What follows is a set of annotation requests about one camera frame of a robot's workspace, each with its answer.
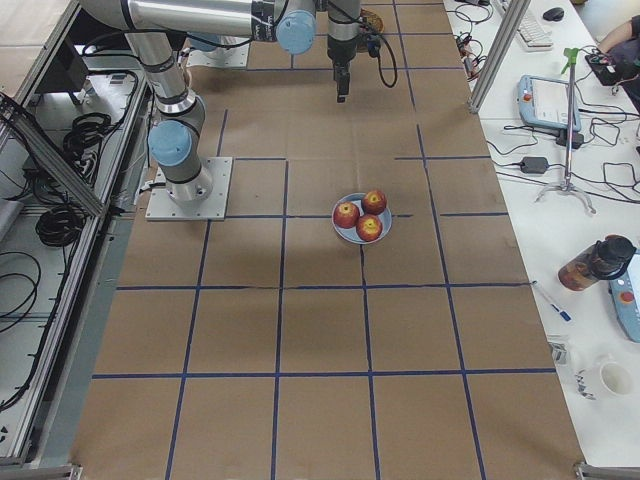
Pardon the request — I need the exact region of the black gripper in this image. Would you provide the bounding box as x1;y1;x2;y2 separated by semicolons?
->
327;35;358;103

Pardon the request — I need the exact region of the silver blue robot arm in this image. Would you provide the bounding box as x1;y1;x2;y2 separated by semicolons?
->
81;0;362;205

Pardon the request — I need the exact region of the woven wicker basket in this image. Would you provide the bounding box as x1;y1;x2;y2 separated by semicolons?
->
360;9;384;32

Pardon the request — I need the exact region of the red apple back on plate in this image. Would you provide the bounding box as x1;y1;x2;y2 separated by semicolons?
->
361;189;387;215

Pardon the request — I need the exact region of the red apple on plate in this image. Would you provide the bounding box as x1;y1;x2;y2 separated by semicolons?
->
356;214;383;243
361;189;387;215
332;201;360;229

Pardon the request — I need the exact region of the red apple left on plate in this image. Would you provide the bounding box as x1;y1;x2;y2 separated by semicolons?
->
332;201;360;229

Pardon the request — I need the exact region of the red apple front on plate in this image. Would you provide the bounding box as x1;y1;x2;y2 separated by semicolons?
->
356;214;383;243

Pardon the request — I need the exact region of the light blue plate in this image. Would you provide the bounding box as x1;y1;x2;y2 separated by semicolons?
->
331;190;393;245

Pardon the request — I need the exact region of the white keyboard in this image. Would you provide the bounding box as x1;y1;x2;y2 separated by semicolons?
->
517;10;554;52

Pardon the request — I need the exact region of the blue teach pendant tablet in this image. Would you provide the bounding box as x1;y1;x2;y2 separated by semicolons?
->
517;75;569;130

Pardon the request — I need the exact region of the black power adapter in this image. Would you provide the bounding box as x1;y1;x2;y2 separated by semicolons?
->
519;156;549;174

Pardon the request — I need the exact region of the black computer mouse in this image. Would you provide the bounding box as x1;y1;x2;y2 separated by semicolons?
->
542;7;565;22

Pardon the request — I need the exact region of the dark lid water bottle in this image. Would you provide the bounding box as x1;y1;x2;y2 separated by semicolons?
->
557;235;636;291

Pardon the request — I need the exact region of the blue white pen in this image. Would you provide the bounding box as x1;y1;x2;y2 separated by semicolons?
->
531;280;572;322

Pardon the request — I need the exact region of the small white box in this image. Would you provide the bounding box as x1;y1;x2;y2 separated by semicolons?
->
547;340;570;365

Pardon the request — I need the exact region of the white mug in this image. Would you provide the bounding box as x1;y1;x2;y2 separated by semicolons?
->
574;355;634;401

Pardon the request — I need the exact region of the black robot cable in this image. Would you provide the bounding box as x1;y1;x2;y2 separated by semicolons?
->
327;0;399;89

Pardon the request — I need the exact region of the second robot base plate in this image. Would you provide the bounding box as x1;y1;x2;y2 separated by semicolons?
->
186;40;250;69

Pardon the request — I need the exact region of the aluminium frame post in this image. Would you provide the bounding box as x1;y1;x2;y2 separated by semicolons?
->
468;0;530;114

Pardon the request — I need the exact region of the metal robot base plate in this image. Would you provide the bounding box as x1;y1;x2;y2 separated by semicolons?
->
145;157;233;221

